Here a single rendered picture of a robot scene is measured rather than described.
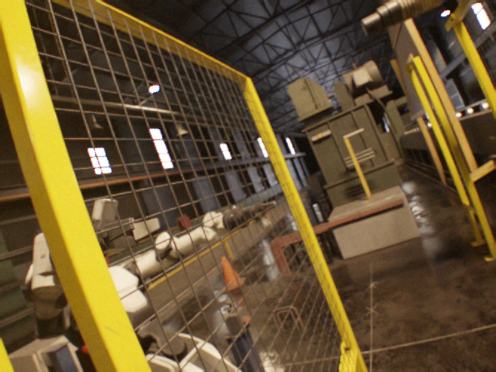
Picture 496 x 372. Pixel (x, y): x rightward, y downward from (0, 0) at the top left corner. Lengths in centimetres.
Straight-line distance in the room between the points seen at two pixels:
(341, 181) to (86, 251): 444
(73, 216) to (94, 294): 11
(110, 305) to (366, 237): 385
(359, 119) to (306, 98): 87
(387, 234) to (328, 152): 153
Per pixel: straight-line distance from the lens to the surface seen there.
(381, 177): 475
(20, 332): 949
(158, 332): 124
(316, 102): 489
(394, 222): 412
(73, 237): 46
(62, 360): 168
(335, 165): 479
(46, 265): 71
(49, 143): 49
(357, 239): 417
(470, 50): 245
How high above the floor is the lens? 128
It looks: 3 degrees up
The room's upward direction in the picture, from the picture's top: 22 degrees counter-clockwise
